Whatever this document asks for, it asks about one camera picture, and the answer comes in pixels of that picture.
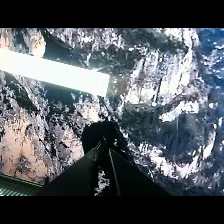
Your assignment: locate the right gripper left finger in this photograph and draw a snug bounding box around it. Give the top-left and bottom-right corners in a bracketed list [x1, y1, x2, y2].
[36, 147, 100, 197]

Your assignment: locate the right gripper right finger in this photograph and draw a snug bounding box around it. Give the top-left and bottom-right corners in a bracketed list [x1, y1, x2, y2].
[107, 147, 171, 197]

